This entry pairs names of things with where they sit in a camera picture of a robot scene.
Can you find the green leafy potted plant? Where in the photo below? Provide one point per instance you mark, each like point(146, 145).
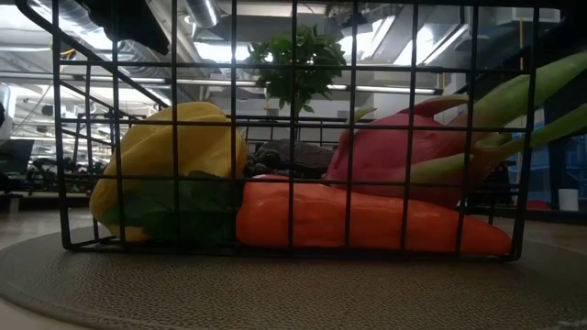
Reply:
point(312, 59)

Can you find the black grape bunch with leaf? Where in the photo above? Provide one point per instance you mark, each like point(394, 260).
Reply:
point(275, 158)

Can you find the yellow bell pepper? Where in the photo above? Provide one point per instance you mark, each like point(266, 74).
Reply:
point(202, 142)

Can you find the pink dragon fruit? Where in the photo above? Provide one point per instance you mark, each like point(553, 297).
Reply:
point(380, 151)

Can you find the round grey placemat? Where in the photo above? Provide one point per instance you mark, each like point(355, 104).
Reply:
point(275, 293)

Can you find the orange carrot with green leaves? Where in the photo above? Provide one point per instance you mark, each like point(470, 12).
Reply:
point(376, 220)

